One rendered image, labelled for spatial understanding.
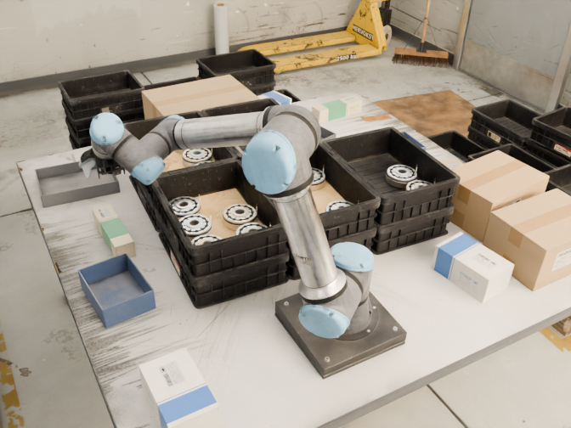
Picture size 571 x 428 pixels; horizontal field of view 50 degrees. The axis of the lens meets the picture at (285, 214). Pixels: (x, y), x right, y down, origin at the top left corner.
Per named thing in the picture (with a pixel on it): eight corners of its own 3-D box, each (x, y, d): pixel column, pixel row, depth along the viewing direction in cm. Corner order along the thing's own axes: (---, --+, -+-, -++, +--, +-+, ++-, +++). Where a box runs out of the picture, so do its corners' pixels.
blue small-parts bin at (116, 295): (156, 308, 174) (154, 290, 170) (105, 329, 167) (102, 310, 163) (129, 270, 187) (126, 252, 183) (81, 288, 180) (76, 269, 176)
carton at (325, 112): (319, 123, 273) (319, 111, 269) (311, 118, 277) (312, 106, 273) (361, 111, 283) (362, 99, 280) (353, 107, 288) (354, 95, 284)
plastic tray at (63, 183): (42, 208, 214) (40, 196, 211) (36, 180, 228) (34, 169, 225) (120, 192, 223) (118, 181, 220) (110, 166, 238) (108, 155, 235)
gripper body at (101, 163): (97, 179, 165) (96, 167, 153) (91, 149, 166) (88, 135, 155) (126, 174, 167) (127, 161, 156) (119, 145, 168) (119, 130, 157)
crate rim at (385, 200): (461, 185, 193) (463, 178, 192) (382, 206, 183) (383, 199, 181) (391, 132, 223) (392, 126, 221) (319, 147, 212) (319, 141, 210)
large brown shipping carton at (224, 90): (172, 166, 239) (167, 120, 228) (146, 134, 260) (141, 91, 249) (262, 143, 256) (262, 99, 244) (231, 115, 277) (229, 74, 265)
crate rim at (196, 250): (292, 230, 172) (292, 223, 170) (190, 257, 161) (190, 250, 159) (239, 164, 201) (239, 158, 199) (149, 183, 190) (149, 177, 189)
